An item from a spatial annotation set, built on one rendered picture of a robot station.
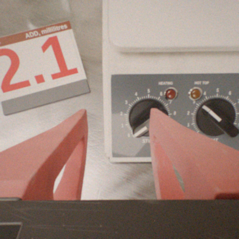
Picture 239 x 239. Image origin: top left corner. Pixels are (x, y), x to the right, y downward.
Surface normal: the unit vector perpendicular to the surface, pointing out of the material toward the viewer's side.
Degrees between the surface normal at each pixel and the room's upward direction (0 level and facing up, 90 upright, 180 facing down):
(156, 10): 0
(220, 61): 30
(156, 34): 0
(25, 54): 40
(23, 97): 0
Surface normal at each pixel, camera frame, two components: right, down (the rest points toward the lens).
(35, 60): 0.19, 0.43
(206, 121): 0.01, 0.29
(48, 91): 0.01, -0.22
